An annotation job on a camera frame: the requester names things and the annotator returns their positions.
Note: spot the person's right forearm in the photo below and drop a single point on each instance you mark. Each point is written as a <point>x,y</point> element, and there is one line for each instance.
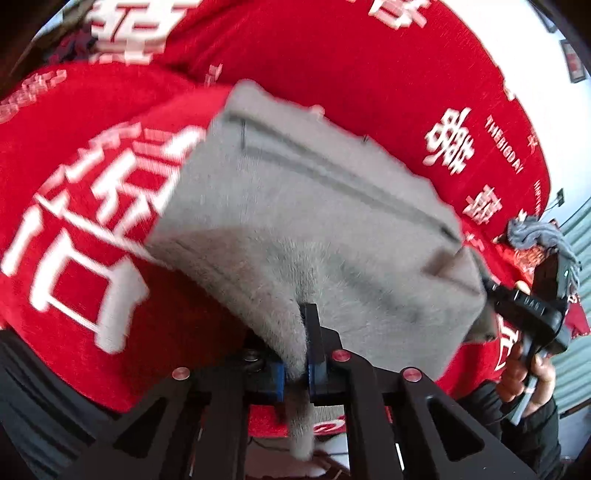
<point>540,438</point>

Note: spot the black wall plate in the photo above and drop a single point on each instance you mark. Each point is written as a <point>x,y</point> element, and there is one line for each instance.
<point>559,197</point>

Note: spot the blue grey crumpled cloth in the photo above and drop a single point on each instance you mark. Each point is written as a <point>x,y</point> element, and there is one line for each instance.
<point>531,233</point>

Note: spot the red embroidered cushion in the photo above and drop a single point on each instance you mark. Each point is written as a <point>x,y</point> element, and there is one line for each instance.
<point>528,255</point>

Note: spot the red printed sofa cover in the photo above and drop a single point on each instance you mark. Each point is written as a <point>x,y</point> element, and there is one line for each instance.
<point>369,69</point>

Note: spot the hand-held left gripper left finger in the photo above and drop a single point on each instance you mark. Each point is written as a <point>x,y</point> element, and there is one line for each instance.
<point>276,381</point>

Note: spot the framed wall picture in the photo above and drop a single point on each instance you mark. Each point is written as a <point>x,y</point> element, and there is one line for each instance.
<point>575,64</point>

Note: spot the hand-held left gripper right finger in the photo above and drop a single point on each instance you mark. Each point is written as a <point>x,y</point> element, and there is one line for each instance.
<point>318,362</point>

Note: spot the grey knit sweater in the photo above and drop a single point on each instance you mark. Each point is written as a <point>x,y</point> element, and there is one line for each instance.
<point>323,221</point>

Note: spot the dark maroon cloth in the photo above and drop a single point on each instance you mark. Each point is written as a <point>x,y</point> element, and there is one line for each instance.
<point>69,48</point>

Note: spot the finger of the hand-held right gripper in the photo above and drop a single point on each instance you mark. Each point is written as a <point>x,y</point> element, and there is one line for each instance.
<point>491,286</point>

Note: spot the person's right hand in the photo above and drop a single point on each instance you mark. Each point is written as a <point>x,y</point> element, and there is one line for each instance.
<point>545,383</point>

